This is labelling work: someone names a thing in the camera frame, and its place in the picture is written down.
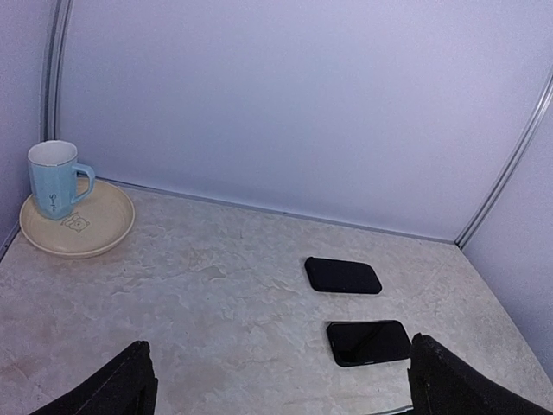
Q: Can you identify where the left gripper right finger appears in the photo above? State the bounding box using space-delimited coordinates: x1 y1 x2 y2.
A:
407 333 549 415

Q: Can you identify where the beige round plate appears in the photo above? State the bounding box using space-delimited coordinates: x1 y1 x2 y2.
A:
19 180 136 259

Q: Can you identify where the light blue mug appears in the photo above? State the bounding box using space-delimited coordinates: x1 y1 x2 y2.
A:
27 140 96 220

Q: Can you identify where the right aluminium frame post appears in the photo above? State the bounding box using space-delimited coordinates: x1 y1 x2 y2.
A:
454 69 552 250

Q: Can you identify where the aluminium frame post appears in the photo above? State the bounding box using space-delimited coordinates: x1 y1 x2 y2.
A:
454 69 552 250
39 0 73 142

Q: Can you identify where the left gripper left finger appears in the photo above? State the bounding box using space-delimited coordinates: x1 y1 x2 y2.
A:
35 341 157 414

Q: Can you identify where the left aluminium frame post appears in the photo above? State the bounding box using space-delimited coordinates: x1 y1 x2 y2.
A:
39 0 73 142

